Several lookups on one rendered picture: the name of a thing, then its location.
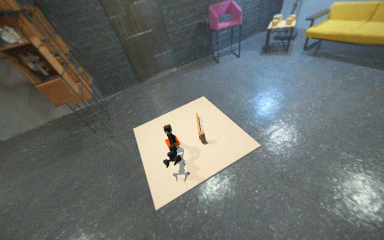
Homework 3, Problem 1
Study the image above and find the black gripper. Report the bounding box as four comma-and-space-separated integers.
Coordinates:
163, 154, 182, 168

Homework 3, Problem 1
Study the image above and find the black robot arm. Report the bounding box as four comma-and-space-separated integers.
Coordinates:
163, 124, 178, 157

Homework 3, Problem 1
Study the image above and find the wooden post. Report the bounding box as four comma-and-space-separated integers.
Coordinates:
199, 131, 206, 144

